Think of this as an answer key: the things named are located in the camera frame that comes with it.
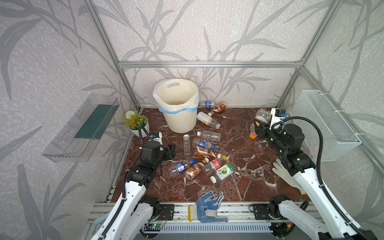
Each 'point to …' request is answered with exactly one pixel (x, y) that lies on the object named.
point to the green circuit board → (152, 227)
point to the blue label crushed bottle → (197, 142)
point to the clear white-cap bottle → (187, 145)
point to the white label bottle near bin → (207, 120)
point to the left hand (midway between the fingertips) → (172, 142)
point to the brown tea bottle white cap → (194, 170)
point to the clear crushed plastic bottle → (209, 136)
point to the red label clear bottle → (210, 168)
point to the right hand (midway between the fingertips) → (257, 115)
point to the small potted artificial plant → (132, 120)
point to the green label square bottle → (222, 173)
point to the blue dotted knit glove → (205, 211)
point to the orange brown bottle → (201, 151)
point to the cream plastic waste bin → (181, 122)
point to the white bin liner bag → (173, 95)
